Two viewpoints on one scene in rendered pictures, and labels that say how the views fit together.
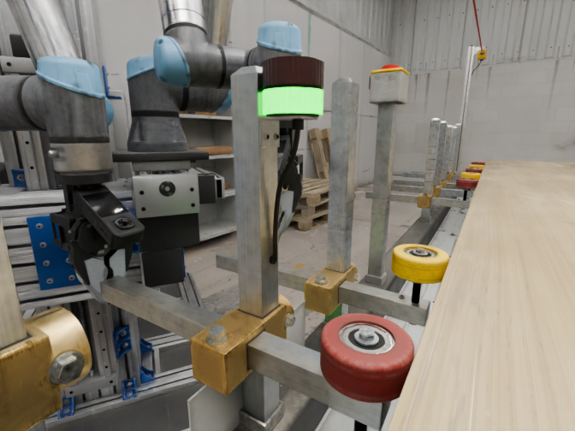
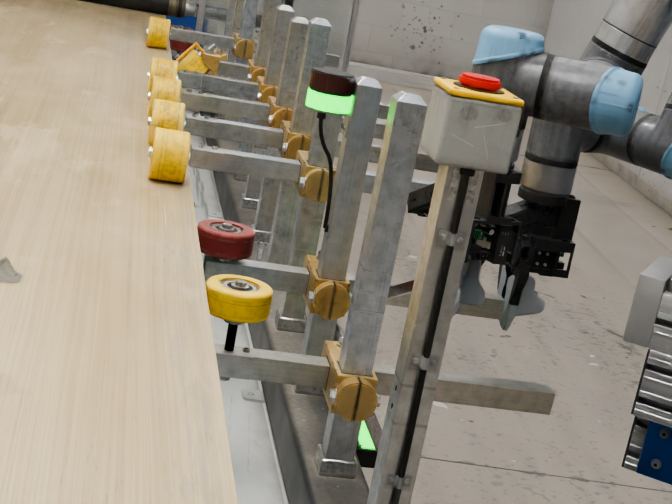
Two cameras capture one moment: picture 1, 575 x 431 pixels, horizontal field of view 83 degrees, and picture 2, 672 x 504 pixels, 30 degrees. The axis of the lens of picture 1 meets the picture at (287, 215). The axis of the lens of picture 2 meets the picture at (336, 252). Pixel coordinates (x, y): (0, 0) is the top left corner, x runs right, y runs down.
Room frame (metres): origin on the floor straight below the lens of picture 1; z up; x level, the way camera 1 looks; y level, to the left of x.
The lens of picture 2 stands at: (1.57, -1.10, 1.36)
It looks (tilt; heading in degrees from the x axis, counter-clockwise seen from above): 15 degrees down; 137
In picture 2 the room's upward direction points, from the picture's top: 11 degrees clockwise
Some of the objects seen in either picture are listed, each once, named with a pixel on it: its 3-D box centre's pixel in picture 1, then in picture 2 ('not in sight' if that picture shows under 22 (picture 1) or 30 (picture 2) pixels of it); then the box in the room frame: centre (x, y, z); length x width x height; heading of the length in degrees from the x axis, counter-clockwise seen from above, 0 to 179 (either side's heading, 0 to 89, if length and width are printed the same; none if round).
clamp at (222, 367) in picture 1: (250, 334); (323, 286); (0.34, 0.04, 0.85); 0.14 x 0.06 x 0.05; 148
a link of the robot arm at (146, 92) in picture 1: (156, 84); not in sight; (0.89, 0.34, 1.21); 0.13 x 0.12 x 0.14; 122
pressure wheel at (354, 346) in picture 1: (363, 386); (220, 263); (0.25, -0.07, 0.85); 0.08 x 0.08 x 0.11
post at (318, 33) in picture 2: not in sight; (296, 155); (-0.06, 0.30, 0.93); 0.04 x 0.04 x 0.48; 58
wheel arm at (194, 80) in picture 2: not in sight; (276, 92); (-0.51, 0.60, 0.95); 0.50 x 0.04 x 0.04; 58
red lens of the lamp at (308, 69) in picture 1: (293, 76); (332, 81); (0.34, -0.01, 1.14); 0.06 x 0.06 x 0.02
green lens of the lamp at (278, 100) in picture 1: (293, 103); (328, 100); (0.34, -0.01, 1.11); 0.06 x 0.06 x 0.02
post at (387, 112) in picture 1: (381, 197); (414, 383); (0.80, -0.24, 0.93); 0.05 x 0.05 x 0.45; 58
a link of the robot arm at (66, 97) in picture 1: (73, 102); (561, 123); (0.48, 0.30, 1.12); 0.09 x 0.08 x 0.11; 83
